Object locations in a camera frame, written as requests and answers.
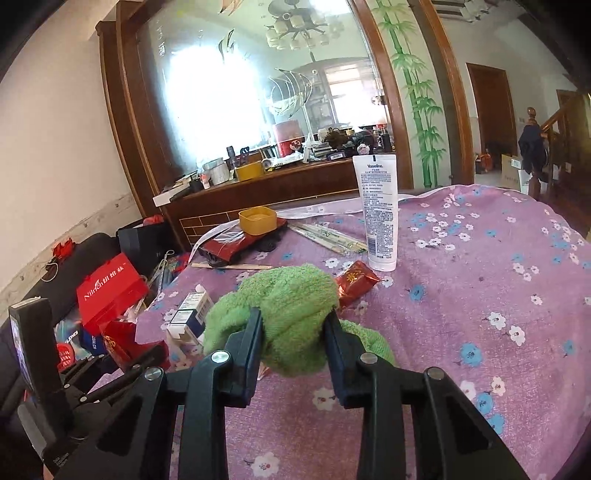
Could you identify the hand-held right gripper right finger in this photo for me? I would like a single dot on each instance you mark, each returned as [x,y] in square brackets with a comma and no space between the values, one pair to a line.
[334,360]

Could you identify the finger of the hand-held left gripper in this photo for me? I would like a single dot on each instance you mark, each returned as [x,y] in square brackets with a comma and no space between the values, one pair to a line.
[124,378]
[87,369]

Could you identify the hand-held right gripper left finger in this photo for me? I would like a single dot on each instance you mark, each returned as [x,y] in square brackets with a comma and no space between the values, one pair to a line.
[247,350]

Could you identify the red plastic bag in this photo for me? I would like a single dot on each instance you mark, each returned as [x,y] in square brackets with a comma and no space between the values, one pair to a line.
[124,344]

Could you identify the green towel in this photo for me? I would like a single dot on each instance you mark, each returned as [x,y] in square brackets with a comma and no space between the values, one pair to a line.
[291,304]

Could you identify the white carton box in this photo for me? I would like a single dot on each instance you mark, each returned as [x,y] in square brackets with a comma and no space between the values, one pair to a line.
[189,309]

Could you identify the black sofa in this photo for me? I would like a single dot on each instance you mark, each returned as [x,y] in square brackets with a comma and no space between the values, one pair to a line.
[27,277]

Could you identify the red snack packet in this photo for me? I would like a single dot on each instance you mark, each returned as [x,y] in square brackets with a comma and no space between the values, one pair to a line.
[355,281]

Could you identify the red gift box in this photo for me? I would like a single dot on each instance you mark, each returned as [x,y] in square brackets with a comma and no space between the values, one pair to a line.
[108,290]

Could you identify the single wooden chopstick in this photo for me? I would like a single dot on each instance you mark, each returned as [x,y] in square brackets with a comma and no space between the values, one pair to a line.
[231,266]

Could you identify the red ornament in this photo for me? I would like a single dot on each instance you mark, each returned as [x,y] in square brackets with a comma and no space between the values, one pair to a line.
[62,249]

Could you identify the bundle of wrapped chopsticks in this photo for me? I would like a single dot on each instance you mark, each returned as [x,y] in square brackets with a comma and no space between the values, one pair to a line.
[328,237]

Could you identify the yellow container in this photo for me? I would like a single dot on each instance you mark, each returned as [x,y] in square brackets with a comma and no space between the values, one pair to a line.
[256,221]
[249,171]

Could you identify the black bag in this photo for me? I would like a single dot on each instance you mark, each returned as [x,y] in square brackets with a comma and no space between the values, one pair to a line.
[143,249]

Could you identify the purple floral tablecloth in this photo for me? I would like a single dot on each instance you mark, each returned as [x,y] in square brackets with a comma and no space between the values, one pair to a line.
[461,300]

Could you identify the white lotion tube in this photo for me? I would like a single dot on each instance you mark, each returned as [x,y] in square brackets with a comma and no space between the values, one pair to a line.
[381,217]

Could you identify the wooden sideboard cabinet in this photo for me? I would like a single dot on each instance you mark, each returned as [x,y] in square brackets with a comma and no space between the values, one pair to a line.
[277,189]

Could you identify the assorted items on cabinet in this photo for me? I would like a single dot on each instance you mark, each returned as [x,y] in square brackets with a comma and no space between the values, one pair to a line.
[323,143]

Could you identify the cardboard box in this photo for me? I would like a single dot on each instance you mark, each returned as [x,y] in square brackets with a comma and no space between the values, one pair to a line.
[515,173]

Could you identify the dark jacket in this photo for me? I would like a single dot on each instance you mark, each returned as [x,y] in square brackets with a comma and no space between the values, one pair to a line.
[535,147]

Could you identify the brown wooden door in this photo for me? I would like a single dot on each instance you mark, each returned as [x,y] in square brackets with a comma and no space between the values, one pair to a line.
[491,110]

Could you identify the wooden stair railing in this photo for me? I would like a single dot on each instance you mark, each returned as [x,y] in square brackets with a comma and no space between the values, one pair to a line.
[563,124]

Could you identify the wood framed wall mirror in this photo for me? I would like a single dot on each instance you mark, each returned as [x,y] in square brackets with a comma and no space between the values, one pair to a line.
[207,92]

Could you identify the bamboo wall painting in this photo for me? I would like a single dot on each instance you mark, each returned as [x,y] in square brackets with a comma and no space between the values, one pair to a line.
[415,92]

